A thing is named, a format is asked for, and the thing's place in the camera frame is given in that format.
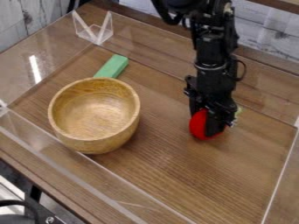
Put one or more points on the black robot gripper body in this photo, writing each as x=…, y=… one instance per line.
x=214, y=84

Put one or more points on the clear acrylic corner bracket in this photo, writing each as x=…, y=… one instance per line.
x=94, y=33

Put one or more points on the light wooden bowl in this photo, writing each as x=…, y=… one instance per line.
x=94, y=114

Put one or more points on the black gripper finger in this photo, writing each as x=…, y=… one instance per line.
x=195, y=104
x=216, y=121

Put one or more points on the green rectangular block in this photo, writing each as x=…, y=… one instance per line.
x=114, y=67

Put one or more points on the red felt fruit green stem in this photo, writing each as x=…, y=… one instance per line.
x=198, y=123

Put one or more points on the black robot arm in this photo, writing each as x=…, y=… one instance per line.
x=210, y=20

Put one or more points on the black metal table leg bracket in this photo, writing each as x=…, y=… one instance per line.
x=46, y=216

